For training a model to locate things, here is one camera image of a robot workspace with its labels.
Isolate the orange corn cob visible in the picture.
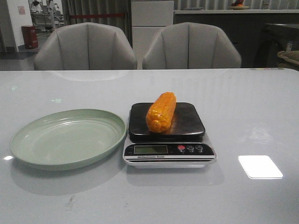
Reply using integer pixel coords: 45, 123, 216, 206
146, 92, 177, 133

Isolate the dark kitchen counter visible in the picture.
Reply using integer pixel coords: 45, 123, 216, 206
174, 9, 299, 68

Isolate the white drawer cabinet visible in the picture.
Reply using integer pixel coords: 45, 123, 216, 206
131, 0, 174, 61

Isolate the black silver kitchen scale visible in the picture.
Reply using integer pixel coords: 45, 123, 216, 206
123, 102, 217, 168

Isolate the grey upholstered chair left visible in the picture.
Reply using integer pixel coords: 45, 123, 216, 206
34, 22, 137, 70

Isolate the grey upholstered chair right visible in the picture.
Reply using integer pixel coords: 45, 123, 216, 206
142, 22, 242, 70

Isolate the light green round plate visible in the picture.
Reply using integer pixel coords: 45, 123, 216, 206
10, 109, 127, 171

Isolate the grey upholstered chair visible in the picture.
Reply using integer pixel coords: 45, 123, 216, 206
34, 22, 137, 70
142, 22, 242, 70

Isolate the fruit bowl on counter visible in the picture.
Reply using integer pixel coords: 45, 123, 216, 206
228, 0, 249, 10

